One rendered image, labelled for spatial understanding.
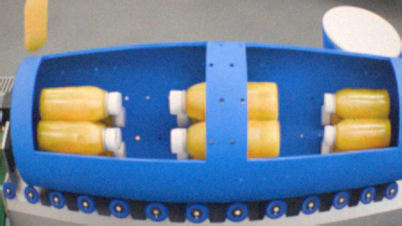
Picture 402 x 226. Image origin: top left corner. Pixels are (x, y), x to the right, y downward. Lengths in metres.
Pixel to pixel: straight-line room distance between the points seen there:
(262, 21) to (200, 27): 0.29
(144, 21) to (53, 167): 2.47
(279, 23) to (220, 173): 2.48
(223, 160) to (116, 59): 0.33
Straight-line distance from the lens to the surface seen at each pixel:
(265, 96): 1.52
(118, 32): 3.88
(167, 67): 1.68
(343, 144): 1.59
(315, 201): 1.59
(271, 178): 1.48
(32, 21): 1.58
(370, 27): 2.04
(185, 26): 3.86
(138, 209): 1.65
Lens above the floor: 2.09
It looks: 38 degrees down
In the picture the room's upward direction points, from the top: 2 degrees counter-clockwise
